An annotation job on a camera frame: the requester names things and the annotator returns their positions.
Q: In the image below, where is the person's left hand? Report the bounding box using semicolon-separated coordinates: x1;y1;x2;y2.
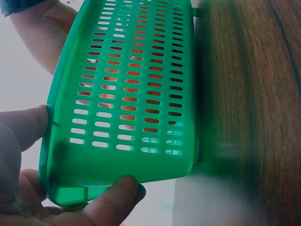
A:
0;105;146;226

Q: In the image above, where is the person's right hand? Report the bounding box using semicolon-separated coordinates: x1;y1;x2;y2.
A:
8;0;79;75

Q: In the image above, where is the green slotted plastic basket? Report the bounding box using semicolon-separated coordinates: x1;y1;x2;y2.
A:
38;0;206;208

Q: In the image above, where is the black wrist band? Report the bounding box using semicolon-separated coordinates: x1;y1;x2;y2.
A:
0;0;46;17

